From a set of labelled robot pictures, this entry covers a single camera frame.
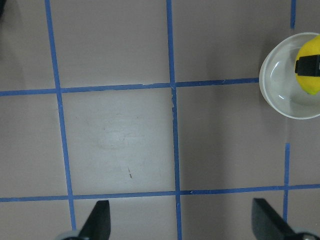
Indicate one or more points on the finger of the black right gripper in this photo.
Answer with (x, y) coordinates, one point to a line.
(308, 65)

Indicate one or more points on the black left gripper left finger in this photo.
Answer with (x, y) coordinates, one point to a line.
(98, 224)

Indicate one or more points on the black plate rack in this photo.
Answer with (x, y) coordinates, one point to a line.
(2, 7)

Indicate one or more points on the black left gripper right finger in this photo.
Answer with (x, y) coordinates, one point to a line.
(267, 224)

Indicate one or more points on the white ceramic bowl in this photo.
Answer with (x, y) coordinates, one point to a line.
(278, 84)

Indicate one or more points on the yellow lemon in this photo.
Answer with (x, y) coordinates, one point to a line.
(310, 84)

